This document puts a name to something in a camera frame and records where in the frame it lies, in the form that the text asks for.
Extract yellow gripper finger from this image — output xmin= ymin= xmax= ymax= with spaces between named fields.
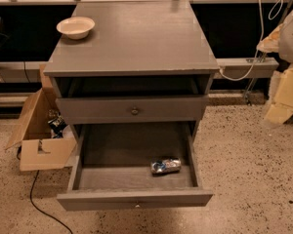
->
xmin=264 ymin=64 xmax=293 ymax=125
xmin=257 ymin=24 xmax=282 ymax=53

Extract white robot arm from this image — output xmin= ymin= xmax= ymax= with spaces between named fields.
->
xmin=257 ymin=10 xmax=293 ymax=126

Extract grey wooden drawer cabinet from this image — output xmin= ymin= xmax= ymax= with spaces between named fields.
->
xmin=43 ymin=0 xmax=221 ymax=213

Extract closed grey upper drawer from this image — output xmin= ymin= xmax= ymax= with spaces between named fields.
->
xmin=56 ymin=96 xmax=208 ymax=125

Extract open grey middle drawer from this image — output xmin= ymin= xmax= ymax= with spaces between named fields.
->
xmin=57 ymin=122 xmax=213 ymax=211

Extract white ceramic bowl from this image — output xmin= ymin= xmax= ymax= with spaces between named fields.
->
xmin=57 ymin=17 xmax=95 ymax=40

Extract snack bags in box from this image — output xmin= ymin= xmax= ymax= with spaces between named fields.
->
xmin=48 ymin=109 xmax=66 ymax=138

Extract open brown cardboard box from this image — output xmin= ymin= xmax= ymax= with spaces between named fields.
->
xmin=6 ymin=64 xmax=76 ymax=172

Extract white hanging cable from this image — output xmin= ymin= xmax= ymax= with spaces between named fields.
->
xmin=218 ymin=0 xmax=285 ymax=82

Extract black floor cable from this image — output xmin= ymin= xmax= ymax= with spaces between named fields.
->
xmin=16 ymin=146 xmax=74 ymax=234

